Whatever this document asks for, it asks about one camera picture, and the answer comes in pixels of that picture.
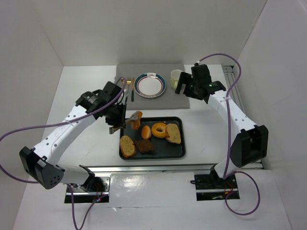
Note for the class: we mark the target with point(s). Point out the dark brown bread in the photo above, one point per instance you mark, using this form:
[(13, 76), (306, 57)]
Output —
[(144, 146)]

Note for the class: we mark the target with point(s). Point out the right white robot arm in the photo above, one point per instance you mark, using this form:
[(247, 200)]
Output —
[(247, 141)]

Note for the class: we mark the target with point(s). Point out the glazed donut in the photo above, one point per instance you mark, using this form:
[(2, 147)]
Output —
[(158, 130)]

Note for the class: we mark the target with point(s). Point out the black tray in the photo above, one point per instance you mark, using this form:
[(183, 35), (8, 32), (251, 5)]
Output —
[(163, 149)]

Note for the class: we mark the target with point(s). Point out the grey placemat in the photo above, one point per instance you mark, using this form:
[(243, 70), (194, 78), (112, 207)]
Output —
[(168, 100)]

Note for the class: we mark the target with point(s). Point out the white plate green red rim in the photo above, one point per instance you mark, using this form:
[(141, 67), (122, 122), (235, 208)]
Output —
[(149, 85)]

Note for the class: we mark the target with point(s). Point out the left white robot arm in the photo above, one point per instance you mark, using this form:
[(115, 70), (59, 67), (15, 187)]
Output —
[(41, 161)]

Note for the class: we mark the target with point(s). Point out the brown oblong bread roll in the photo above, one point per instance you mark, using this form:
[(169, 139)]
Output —
[(137, 123)]

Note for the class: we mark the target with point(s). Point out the aluminium rail front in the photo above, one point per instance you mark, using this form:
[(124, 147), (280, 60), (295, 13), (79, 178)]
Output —
[(150, 169)]

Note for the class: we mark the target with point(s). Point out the gold fork green handle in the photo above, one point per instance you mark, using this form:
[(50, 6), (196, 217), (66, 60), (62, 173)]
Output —
[(129, 80)]

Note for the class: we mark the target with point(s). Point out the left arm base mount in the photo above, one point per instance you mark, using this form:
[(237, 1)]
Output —
[(99, 192)]

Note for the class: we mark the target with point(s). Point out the bread slice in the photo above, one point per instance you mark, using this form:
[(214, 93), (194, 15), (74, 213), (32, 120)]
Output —
[(173, 134), (127, 147)]

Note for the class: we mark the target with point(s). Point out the pale green mug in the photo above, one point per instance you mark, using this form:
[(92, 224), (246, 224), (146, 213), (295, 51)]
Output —
[(174, 77)]

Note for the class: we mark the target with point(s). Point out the gold knife green handle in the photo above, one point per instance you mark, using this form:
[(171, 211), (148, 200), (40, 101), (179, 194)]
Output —
[(132, 91)]

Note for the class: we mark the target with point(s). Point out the orange round bun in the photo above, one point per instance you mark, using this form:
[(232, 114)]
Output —
[(146, 132)]

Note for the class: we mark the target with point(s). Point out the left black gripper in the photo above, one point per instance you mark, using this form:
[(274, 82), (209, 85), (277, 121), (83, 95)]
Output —
[(122, 116)]

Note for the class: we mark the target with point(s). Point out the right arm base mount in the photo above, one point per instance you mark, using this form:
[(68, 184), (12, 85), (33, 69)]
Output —
[(206, 190)]

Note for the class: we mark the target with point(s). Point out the bread slice right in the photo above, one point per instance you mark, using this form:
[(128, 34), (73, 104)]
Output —
[(173, 134)]

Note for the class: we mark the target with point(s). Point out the bread slice left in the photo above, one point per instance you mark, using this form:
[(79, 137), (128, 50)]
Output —
[(127, 147)]

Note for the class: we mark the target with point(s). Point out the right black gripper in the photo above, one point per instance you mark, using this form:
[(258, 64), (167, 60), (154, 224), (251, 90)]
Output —
[(182, 83)]

